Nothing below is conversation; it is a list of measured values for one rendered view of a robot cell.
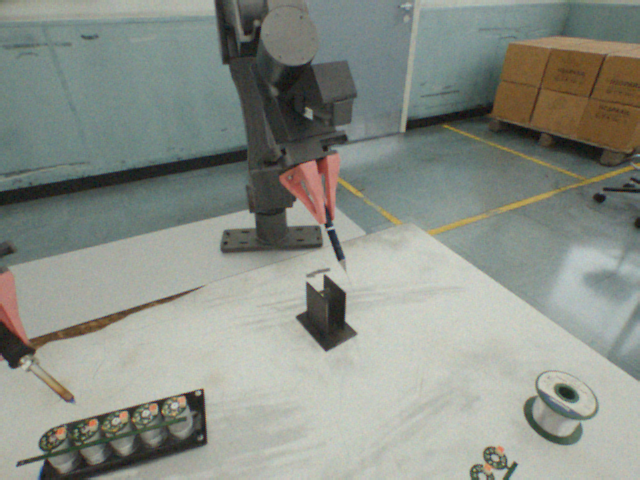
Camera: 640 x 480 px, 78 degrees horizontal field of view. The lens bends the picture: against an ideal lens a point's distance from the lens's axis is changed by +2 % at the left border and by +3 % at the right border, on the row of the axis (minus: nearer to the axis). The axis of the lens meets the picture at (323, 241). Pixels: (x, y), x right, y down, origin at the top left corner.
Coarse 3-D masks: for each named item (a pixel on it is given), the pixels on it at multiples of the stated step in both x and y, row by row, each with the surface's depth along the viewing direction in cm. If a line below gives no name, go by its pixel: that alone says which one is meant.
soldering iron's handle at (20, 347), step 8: (0, 328) 39; (0, 336) 39; (8, 336) 39; (16, 336) 39; (0, 344) 38; (8, 344) 38; (16, 344) 39; (24, 344) 39; (0, 352) 38; (8, 352) 38; (16, 352) 38; (24, 352) 38; (32, 352) 40; (8, 360) 38; (16, 360) 38; (16, 368) 39
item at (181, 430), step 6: (174, 408) 41; (186, 408) 41; (186, 414) 41; (192, 420) 43; (168, 426) 41; (174, 426) 41; (180, 426) 41; (186, 426) 42; (192, 426) 43; (174, 432) 41; (180, 432) 42; (186, 432) 42; (174, 438) 42; (180, 438) 42
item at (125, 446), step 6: (120, 420) 40; (126, 426) 39; (132, 426) 40; (120, 432) 39; (126, 438) 40; (132, 438) 41; (138, 438) 42; (114, 444) 40; (120, 444) 40; (126, 444) 40; (132, 444) 41; (138, 444) 42; (120, 450) 40; (126, 450) 40; (132, 450) 41
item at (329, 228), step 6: (324, 204) 48; (330, 222) 48; (330, 228) 47; (330, 234) 48; (336, 234) 48; (330, 240) 48; (336, 240) 48; (336, 246) 48; (336, 252) 48; (342, 252) 48; (336, 258) 48; (342, 258) 48
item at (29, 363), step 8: (24, 360) 38; (32, 360) 39; (24, 368) 38; (32, 368) 39; (40, 368) 39; (40, 376) 38; (48, 376) 39; (48, 384) 38; (56, 384) 38; (56, 392) 38; (64, 392) 38; (64, 400) 38
